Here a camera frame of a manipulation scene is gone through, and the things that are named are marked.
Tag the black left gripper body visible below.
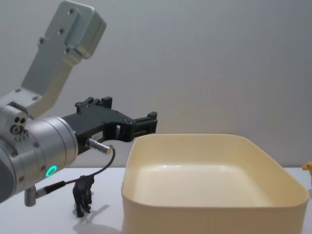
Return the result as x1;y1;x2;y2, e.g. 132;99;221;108
60;107;134;157

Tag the black gorilla figurine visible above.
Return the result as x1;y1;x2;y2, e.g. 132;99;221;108
72;174;96;218

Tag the cream plastic bin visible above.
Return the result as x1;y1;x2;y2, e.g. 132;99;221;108
121;133;310;234

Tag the yellow toy animal figurine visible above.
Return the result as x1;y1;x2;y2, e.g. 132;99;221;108
302;161;312;182

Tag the thin dark gripper cable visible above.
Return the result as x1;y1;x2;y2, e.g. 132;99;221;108
36;137;116;196

